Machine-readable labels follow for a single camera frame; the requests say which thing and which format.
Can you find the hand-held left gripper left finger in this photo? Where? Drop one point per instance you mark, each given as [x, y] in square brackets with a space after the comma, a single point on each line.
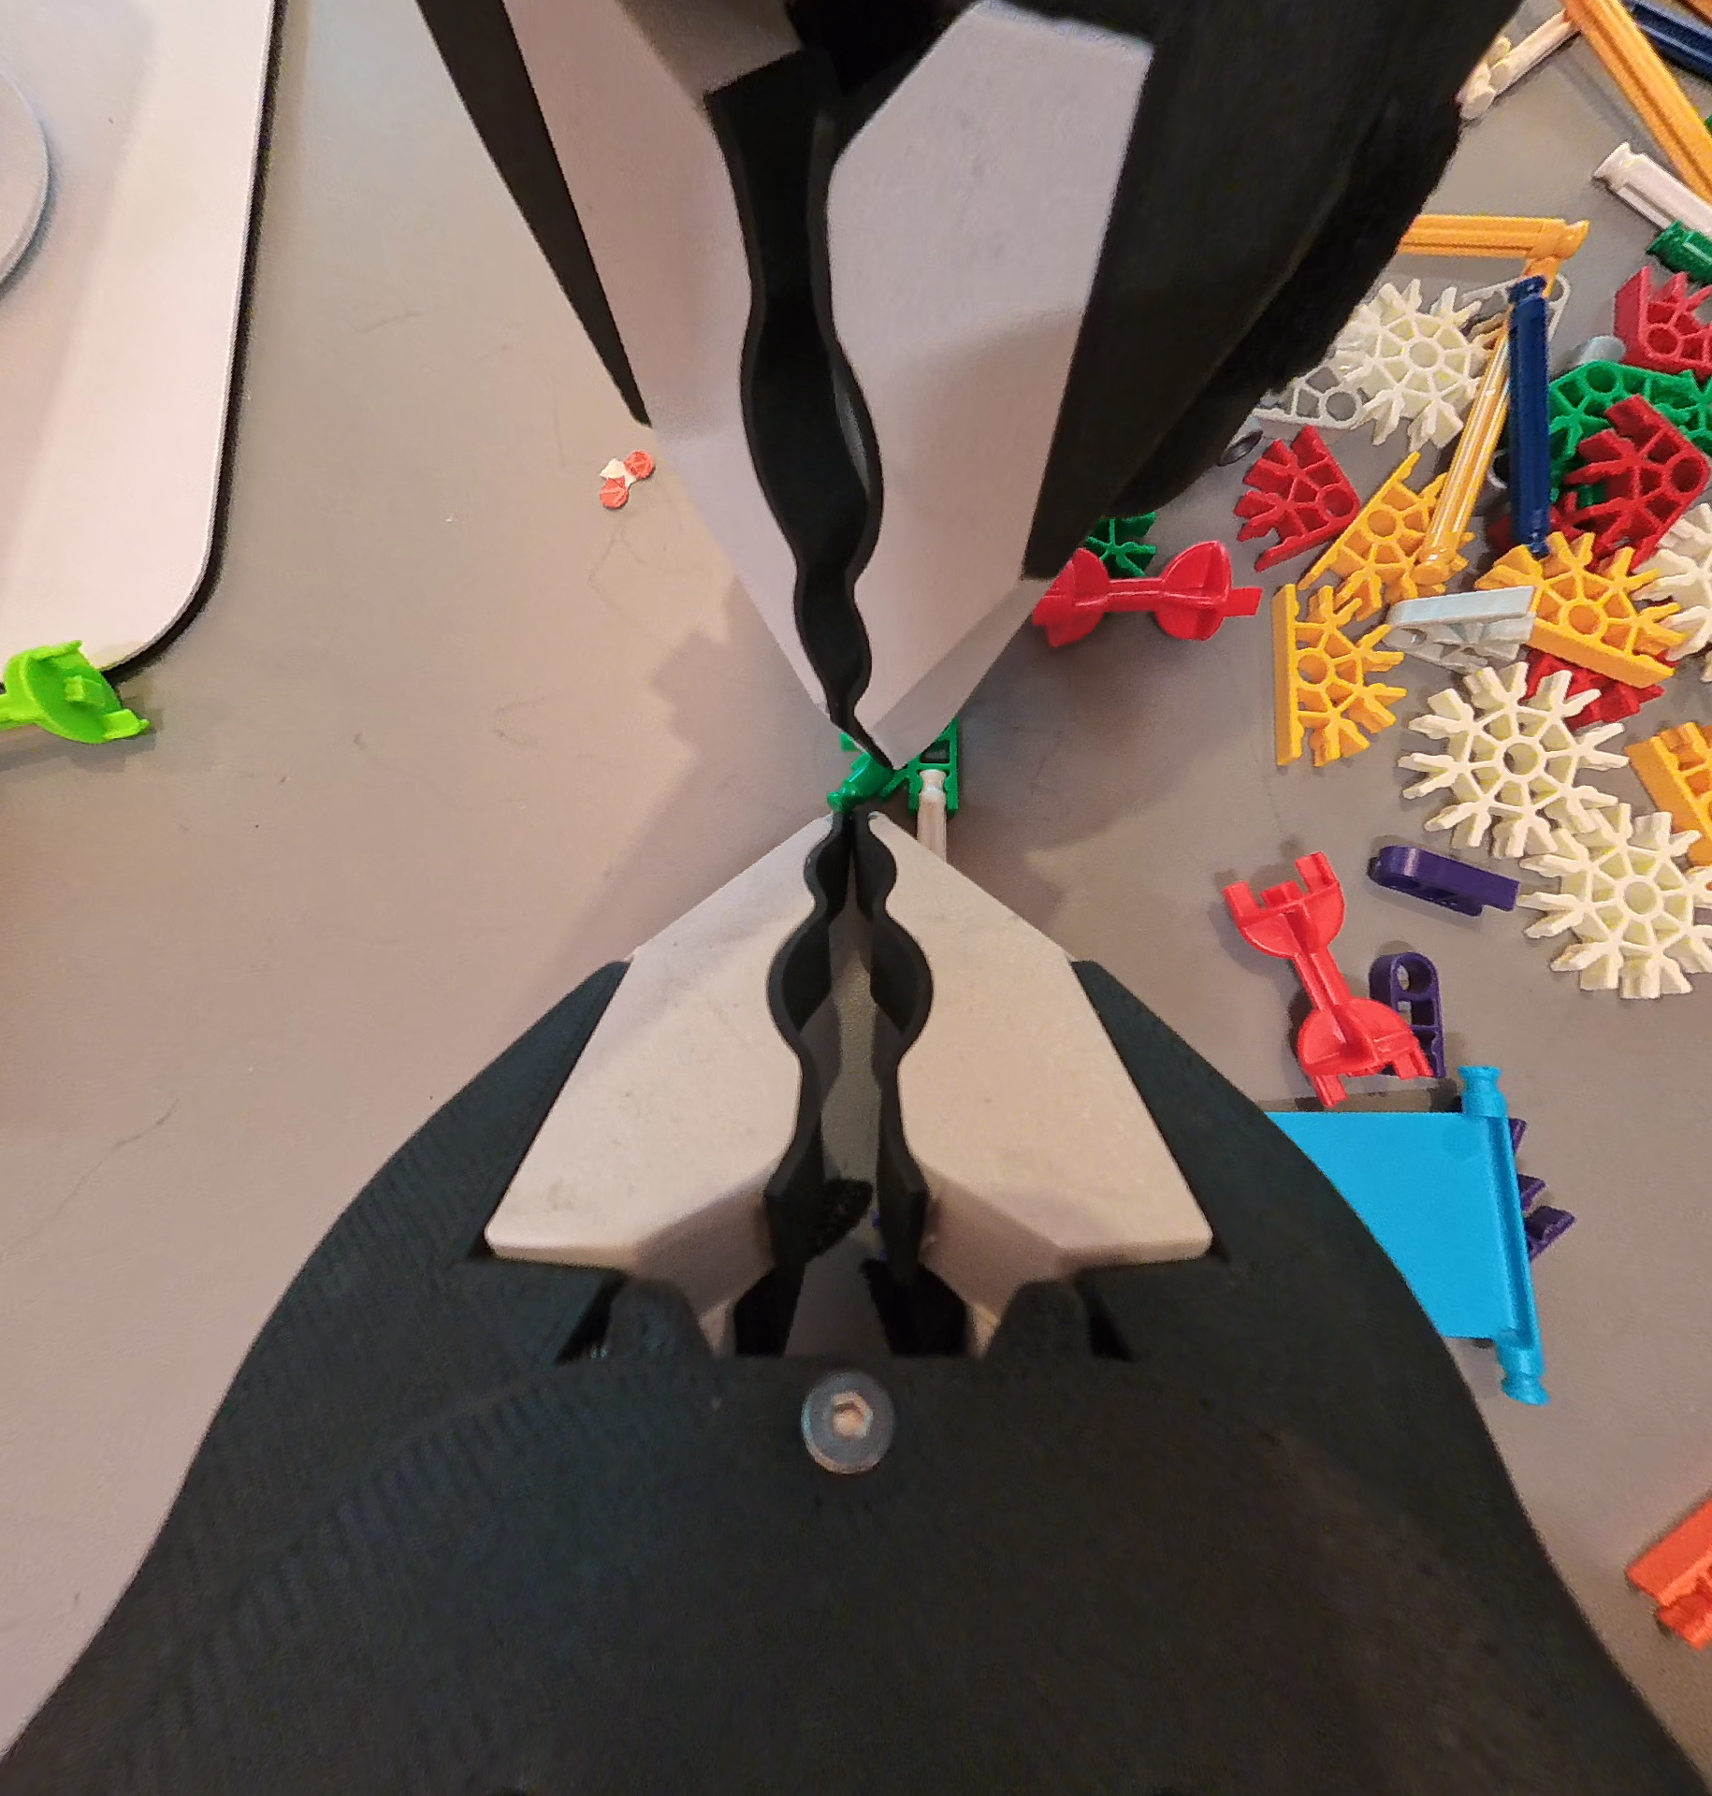
[632, 1109]

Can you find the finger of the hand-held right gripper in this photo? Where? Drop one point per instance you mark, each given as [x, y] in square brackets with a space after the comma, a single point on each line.
[646, 210]
[983, 281]

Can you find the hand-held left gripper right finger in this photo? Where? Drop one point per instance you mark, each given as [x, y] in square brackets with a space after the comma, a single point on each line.
[1068, 1109]

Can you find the green toy connector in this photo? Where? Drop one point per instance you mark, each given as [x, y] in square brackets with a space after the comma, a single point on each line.
[929, 763]
[1124, 539]

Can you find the green short toy rod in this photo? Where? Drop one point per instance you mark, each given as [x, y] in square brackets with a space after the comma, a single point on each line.
[857, 781]

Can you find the orange toy brick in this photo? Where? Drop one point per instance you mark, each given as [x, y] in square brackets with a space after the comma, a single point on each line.
[1704, 1557]

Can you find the red and white small bit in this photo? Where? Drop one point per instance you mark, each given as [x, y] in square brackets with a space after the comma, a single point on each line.
[619, 484]

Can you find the red toy spool piece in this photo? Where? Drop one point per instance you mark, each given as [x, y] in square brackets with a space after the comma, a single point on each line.
[1325, 982]
[1152, 590]

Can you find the purple toy clip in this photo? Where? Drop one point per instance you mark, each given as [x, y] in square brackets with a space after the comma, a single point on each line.
[1437, 875]
[1545, 1221]
[1410, 989]

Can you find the cyan toy panel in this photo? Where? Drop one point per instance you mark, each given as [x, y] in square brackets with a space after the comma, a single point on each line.
[1418, 1207]

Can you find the heap of mixed toy rods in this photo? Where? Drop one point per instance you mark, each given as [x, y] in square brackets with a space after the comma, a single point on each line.
[1657, 113]

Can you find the white stand base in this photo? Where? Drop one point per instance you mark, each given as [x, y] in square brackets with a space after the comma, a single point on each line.
[112, 350]

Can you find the pile of colourful toy connectors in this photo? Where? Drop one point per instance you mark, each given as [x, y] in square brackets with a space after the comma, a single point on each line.
[1503, 758]

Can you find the lime green toy spool piece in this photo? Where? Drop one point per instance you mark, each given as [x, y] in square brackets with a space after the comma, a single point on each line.
[57, 694]

